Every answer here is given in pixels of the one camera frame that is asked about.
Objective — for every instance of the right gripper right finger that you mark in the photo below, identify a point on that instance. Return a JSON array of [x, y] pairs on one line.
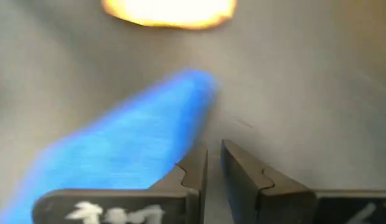
[[249, 193]]

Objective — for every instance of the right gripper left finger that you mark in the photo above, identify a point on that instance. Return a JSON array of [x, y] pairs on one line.
[[186, 186]]

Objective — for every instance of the orange microfiber towel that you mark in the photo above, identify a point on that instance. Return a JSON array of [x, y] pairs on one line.
[[171, 12]]

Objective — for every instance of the blue microfiber towel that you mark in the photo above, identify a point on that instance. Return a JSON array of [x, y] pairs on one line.
[[118, 140]]

